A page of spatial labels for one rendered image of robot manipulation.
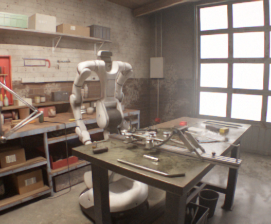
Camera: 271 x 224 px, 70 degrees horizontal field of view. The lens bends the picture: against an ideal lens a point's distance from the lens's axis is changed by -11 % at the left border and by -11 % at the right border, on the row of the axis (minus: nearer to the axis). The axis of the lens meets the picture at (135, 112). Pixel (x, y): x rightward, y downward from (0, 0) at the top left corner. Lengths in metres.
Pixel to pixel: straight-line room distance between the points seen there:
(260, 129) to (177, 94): 1.79
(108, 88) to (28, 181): 1.35
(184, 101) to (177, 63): 0.80
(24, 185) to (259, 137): 3.74
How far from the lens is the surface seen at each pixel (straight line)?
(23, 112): 2.90
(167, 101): 4.69
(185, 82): 4.46
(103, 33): 3.56
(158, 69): 4.65
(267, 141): 4.22
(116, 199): 1.84
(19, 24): 2.84
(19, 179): 2.48
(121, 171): 1.10
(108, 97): 1.87
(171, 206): 1.12
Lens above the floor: 1.31
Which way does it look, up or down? 9 degrees down
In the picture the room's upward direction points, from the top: straight up
